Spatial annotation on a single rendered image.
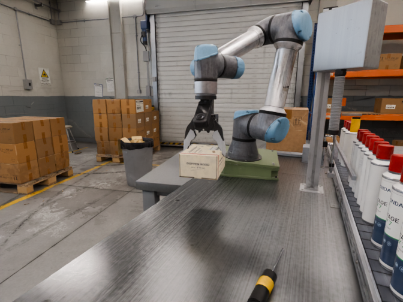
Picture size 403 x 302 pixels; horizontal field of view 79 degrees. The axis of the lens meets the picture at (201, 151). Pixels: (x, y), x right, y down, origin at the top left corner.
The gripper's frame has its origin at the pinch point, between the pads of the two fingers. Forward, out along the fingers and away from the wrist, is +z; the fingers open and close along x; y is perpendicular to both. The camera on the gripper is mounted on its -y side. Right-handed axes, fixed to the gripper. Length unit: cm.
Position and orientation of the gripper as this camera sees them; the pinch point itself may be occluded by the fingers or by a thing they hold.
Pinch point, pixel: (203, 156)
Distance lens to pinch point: 82.6
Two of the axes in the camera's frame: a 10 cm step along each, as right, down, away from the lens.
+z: 0.0, 9.8, 2.1
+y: 2.4, -2.0, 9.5
